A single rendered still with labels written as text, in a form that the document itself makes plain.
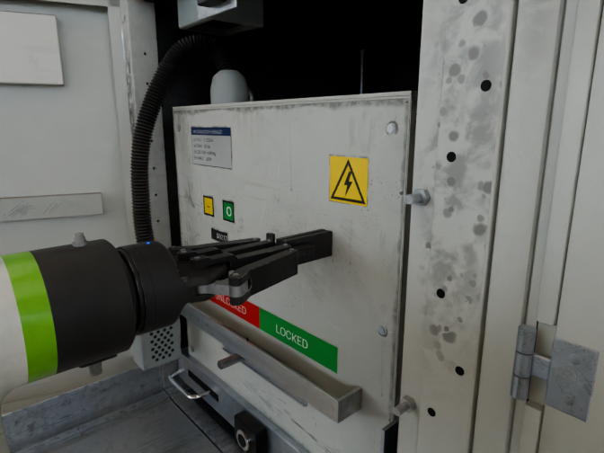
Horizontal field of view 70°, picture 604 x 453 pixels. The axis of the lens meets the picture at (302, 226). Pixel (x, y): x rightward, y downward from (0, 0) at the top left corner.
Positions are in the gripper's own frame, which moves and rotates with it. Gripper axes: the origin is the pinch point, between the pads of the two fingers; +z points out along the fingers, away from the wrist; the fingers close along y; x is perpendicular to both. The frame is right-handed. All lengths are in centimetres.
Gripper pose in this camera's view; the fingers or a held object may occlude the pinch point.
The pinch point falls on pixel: (305, 247)
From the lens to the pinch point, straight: 48.7
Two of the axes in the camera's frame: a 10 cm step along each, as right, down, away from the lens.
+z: 7.5, -1.5, 6.5
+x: 0.0, -9.7, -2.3
